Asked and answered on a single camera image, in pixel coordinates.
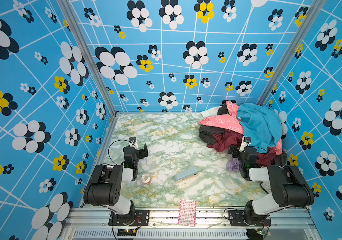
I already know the maroon cloth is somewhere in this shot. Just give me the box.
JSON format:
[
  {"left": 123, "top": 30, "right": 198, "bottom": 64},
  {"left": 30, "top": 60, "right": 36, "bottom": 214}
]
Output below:
[{"left": 207, "top": 130, "right": 277, "bottom": 167}]

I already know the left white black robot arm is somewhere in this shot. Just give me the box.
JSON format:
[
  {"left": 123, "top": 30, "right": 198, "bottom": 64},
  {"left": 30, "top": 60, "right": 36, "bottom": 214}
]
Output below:
[{"left": 83, "top": 144, "right": 148, "bottom": 222}]

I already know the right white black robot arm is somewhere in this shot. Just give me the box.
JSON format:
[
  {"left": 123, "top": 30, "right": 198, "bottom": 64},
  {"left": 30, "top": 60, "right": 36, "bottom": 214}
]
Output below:
[{"left": 229, "top": 145, "right": 315, "bottom": 225}]

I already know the lavender cloth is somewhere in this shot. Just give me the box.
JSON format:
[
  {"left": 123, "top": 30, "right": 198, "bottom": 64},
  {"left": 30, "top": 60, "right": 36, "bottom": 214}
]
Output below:
[{"left": 226, "top": 158, "right": 241, "bottom": 173}]

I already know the pink printed cloth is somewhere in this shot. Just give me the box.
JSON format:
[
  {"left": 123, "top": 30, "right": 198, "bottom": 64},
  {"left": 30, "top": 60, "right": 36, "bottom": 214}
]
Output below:
[{"left": 199, "top": 101, "right": 244, "bottom": 135}]

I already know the black cloth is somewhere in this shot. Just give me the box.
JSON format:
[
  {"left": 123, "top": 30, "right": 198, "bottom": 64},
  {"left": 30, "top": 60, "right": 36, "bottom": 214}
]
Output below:
[{"left": 199, "top": 125, "right": 225, "bottom": 145}]

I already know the teal cloth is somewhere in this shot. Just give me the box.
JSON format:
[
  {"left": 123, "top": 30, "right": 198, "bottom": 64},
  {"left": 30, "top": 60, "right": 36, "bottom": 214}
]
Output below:
[{"left": 237, "top": 104, "right": 282, "bottom": 154}]

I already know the white cloth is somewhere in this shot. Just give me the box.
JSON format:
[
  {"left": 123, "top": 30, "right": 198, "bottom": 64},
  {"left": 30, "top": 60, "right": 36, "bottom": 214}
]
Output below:
[{"left": 201, "top": 107, "right": 221, "bottom": 118}]

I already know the clear tape roll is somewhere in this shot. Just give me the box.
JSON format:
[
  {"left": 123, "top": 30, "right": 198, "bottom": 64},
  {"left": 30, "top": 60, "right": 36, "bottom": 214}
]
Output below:
[{"left": 141, "top": 174, "right": 151, "bottom": 184}]

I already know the light blue stapler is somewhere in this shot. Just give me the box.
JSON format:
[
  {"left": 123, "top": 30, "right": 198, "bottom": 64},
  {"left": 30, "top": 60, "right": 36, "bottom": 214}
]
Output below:
[{"left": 173, "top": 167, "right": 199, "bottom": 183}]

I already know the pink patterned packet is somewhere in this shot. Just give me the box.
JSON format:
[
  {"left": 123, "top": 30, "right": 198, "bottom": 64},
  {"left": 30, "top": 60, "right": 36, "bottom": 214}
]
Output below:
[{"left": 178, "top": 199, "right": 197, "bottom": 227}]

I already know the right green circuit board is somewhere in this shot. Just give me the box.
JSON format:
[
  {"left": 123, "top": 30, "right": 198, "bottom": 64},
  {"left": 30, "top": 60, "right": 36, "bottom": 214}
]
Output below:
[{"left": 247, "top": 229, "right": 271, "bottom": 240}]

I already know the green circuit board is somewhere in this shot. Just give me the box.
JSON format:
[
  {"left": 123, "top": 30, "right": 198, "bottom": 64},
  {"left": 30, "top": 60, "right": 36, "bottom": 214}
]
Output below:
[
  {"left": 247, "top": 229, "right": 271, "bottom": 240},
  {"left": 117, "top": 229, "right": 137, "bottom": 237}
]

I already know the left green circuit board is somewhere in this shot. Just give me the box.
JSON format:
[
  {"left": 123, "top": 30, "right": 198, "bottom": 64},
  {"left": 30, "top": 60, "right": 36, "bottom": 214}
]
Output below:
[{"left": 117, "top": 229, "right": 137, "bottom": 237}]

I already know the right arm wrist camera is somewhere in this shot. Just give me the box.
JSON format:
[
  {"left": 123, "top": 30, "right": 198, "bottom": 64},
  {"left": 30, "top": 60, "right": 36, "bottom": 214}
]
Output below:
[{"left": 239, "top": 136, "right": 252, "bottom": 152}]

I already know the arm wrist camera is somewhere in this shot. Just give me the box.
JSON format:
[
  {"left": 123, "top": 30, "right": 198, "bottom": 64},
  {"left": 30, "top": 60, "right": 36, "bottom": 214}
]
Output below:
[
  {"left": 129, "top": 137, "right": 139, "bottom": 150},
  {"left": 239, "top": 136, "right": 252, "bottom": 152}
]

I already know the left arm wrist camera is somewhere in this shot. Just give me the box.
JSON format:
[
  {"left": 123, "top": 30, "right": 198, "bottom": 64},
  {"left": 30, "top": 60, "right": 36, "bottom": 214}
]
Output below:
[{"left": 129, "top": 137, "right": 139, "bottom": 150}]

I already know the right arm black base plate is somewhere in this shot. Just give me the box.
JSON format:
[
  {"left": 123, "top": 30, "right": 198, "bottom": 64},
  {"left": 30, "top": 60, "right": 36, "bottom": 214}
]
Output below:
[{"left": 227, "top": 210, "right": 271, "bottom": 228}]

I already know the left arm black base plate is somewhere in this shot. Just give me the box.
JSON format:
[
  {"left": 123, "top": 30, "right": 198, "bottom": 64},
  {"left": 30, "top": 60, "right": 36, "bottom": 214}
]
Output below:
[{"left": 108, "top": 210, "right": 150, "bottom": 227}]

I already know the aluminium front rail frame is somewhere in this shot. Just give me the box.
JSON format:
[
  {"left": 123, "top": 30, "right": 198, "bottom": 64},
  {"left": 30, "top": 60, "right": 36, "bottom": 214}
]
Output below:
[{"left": 60, "top": 206, "right": 321, "bottom": 240}]

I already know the right aluminium corner post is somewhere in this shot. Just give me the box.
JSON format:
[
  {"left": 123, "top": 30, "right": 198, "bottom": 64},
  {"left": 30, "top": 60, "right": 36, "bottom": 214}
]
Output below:
[{"left": 257, "top": 0, "right": 327, "bottom": 106}]

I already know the aluminium corner post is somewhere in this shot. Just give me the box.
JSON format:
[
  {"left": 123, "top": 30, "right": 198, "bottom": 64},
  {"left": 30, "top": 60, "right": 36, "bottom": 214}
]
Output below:
[
  {"left": 257, "top": 0, "right": 327, "bottom": 106},
  {"left": 57, "top": 0, "right": 117, "bottom": 119}
]

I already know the left aluminium corner post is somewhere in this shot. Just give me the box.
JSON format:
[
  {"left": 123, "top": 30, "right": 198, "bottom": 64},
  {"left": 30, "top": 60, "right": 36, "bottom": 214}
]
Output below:
[{"left": 57, "top": 0, "right": 117, "bottom": 119}]

